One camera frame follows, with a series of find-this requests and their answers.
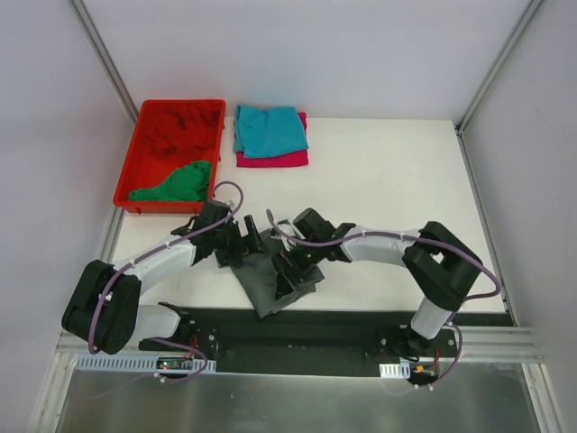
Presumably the grey t shirt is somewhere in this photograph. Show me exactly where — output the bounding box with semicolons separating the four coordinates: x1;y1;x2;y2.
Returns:
231;228;325;318

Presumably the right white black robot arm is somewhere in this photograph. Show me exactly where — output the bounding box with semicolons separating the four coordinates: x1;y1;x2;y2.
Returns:
267;207;483;361

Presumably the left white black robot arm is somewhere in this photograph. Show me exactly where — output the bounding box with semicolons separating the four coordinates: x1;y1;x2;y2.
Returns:
61;200;264;355

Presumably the green t shirt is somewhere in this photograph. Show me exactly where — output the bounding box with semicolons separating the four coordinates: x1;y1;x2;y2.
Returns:
128;161;212;202

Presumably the folded magenta t shirt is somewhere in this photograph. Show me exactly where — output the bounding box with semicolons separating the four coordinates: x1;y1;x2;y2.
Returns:
235;112;308;169

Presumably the folded teal t shirt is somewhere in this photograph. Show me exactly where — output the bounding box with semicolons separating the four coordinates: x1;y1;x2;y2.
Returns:
234;105;308;159

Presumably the red t shirt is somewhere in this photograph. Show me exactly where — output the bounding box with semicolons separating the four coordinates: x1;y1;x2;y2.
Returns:
144;100;222;161

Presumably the red plastic bin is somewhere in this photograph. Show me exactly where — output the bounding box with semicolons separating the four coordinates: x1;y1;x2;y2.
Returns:
113;99;225;214

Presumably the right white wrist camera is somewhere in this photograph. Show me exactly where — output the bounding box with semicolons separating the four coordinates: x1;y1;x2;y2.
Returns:
273;221;295;236

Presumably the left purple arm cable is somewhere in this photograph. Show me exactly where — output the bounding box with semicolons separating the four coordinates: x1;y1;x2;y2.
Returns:
87;180;246;355

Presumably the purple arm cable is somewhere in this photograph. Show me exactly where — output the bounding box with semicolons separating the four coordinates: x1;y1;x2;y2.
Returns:
265;207;502;301
87;180;246;355

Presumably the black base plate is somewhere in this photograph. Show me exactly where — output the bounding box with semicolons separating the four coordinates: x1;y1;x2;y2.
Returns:
134;304;459;378

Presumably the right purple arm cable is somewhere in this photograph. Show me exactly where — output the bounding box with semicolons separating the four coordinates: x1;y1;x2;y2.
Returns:
265;207;502;301

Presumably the left aluminium rail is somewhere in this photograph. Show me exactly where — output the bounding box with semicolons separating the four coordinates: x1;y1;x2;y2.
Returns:
80;207;125;317

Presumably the aluminium rail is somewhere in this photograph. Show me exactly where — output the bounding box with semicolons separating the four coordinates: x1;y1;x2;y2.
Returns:
80;207;125;317
455;128;517;326

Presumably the right white cable duct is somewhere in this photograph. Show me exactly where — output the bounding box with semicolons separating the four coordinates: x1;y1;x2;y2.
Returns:
379;362;411;380

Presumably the white cable duct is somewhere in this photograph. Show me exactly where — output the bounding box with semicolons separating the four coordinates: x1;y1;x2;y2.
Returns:
76;355;216;375
379;362;411;380

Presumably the left white cable duct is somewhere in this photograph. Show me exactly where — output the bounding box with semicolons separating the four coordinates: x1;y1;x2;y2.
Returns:
76;355;216;375

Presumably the right aluminium rail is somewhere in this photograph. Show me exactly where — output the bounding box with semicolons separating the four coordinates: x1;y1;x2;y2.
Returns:
455;128;517;326

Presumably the left aluminium frame post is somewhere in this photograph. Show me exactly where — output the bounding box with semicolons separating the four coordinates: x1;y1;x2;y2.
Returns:
68;0;139;124

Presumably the aluminium frame post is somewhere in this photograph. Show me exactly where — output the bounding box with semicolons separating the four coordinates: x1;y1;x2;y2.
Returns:
68;0;139;124
454;0;545;137

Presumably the right aluminium frame post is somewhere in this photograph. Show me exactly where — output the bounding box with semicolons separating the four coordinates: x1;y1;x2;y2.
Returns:
454;0;545;137

